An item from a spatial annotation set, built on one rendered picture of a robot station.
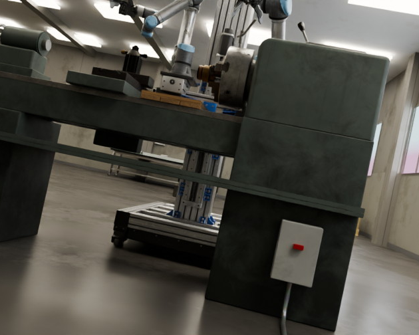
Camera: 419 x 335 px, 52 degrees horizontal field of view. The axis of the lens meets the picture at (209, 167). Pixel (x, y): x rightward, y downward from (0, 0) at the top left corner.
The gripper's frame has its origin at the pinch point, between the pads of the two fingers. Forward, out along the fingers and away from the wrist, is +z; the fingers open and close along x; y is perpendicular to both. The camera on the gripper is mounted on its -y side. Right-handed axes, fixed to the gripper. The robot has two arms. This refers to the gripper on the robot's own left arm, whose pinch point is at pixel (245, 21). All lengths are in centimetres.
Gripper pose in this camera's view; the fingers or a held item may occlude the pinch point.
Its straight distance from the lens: 228.2
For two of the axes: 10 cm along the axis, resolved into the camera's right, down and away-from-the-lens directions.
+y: 1.5, 1.9, -9.7
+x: 9.7, 1.5, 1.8
